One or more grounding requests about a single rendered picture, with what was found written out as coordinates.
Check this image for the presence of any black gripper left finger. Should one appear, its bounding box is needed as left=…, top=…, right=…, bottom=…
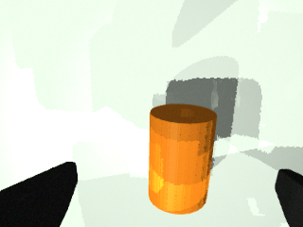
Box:
left=0, top=162, right=79, bottom=227

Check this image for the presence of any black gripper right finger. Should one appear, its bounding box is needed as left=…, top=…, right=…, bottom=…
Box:
left=276, top=167, right=303, bottom=227

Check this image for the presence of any orange knob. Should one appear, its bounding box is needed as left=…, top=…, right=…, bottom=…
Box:
left=148, top=103, right=217, bottom=215

